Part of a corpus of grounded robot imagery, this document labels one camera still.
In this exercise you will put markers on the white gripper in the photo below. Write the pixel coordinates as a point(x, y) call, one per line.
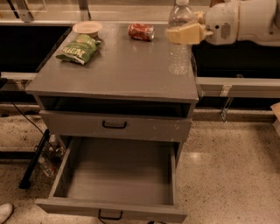
point(220, 25)

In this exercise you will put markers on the clear plastic water bottle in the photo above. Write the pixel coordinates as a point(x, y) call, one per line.
point(181, 14)

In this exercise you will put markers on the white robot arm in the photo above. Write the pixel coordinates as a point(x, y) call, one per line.
point(258, 21)

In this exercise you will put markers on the grey drawer cabinet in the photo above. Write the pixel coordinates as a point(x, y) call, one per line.
point(126, 77)

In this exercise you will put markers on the closed grey top drawer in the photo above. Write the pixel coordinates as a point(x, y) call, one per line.
point(78, 124)

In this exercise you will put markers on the open grey middle drawer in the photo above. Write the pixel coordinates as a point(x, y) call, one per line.
point(136, 177)

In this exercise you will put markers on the red soda can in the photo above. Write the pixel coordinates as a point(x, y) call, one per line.
point(143, 32)

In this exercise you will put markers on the green chip bag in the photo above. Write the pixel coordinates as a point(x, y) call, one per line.
point(80, 50)

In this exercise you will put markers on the plastic bottles on floor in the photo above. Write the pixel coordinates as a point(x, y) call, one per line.
point(51, 156)

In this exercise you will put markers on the black stand leg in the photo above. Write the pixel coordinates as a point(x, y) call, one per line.
point(25, 182)

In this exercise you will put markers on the white shoe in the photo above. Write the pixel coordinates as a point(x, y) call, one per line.
point(5, 212)

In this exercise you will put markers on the black top drawer handle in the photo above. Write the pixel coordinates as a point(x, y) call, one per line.
point(114, 126)

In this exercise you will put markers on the black drawer handle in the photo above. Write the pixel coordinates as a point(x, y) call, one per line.
point(114, 126)
point(110, 215)

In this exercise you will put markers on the metal railing frame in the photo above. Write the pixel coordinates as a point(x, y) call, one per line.
point(34, 12)

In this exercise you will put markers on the black middle drawer handle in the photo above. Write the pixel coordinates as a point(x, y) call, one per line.
point(110, 215)

